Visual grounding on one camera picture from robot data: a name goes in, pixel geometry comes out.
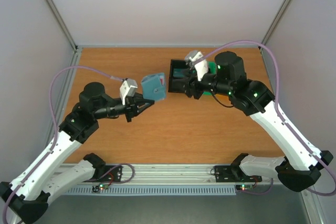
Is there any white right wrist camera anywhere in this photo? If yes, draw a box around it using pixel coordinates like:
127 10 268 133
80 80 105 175
184 50 208 81

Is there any grey slotted cable duct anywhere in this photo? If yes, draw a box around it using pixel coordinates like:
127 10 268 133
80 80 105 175
65 185 236 197

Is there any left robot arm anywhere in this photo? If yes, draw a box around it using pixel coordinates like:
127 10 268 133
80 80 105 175
1 79 154 223

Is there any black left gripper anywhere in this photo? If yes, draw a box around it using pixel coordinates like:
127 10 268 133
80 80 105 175
94 92 154 122

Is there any green storage bin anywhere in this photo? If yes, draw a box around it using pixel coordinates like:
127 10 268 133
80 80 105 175
202 61 217 95

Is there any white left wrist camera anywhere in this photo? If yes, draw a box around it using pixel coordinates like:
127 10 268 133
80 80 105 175
119 78 138 105

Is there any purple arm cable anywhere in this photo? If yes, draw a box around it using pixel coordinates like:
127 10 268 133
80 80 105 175
4 66 129 218
194 39 336 196

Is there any small circuit board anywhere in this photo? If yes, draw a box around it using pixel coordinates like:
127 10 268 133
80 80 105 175
92 184 109 193
236 184 255 191

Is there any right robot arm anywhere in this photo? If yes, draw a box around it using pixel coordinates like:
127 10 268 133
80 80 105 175
169 50 333 192

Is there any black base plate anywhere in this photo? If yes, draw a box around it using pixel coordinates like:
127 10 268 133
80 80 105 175
211 165 262 183
85 165 123 183

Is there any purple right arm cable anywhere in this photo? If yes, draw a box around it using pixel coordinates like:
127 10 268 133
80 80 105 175
194 39 336 196

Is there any right small circuit board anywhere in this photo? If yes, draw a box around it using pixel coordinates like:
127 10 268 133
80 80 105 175
236 184 255 191

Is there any left small circuit board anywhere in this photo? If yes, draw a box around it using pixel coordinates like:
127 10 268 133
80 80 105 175
92 184 109 193

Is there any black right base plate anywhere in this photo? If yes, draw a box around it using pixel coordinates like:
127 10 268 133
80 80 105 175
211 165 262 183

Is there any black storage bin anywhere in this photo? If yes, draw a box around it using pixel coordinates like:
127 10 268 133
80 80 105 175
168 59 196 95

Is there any aluminium front rail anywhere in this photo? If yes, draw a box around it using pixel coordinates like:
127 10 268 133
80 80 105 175
25 163 313 185

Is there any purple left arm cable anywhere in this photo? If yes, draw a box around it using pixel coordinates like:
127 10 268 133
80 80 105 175
4 66 129 218

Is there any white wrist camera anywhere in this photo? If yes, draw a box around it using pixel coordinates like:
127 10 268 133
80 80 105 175
119 78 138 105
184 50 208 81

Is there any teal blue card holder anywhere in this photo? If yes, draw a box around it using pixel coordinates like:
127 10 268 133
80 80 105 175
141 72 166 101

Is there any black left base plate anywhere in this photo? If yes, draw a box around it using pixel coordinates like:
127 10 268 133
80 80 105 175
85 165 123 183

